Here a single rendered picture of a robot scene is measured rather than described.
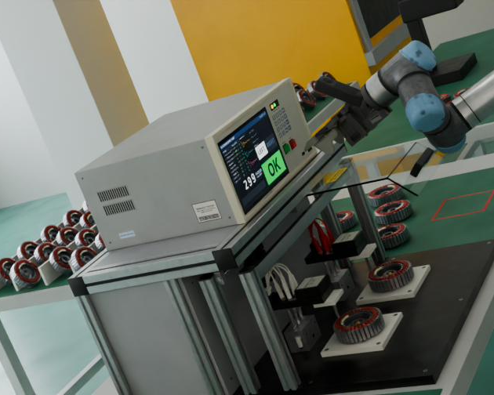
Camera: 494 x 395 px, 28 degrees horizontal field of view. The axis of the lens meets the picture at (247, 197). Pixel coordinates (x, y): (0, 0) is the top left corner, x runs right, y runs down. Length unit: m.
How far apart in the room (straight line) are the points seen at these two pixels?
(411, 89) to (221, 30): 4.05
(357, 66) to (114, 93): 1.55
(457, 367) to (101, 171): 0.89
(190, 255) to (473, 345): 0.61
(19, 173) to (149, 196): 7.71
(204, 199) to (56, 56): 4.07
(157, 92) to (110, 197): 6.44
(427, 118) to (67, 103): 4.33
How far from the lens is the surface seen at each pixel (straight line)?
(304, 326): 2.26
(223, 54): 6.12
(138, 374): 2.30
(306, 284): 2.21
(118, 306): 2.22
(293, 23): 5.87
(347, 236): 2.42
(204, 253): 2.02
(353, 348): 2.17
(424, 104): 2.06
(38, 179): 9.78
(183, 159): 2.12
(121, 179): 2.23
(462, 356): 2.07
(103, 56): 6.26
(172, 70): 8.54
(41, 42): 6.18
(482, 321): 2.19
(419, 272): 2.44
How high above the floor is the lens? 1.69
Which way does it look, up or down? 14 degrees down
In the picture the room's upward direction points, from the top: 21 degrees counter-clockwise
